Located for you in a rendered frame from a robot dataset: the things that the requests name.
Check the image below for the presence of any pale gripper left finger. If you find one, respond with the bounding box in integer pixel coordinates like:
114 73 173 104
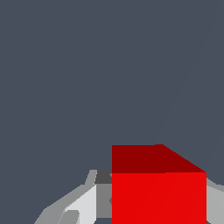
34 169 113 224

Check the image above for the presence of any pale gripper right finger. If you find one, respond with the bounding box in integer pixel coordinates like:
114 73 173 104
206 178 224 224

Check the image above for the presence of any red cube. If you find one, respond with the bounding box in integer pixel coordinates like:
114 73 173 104
111 143 207 224

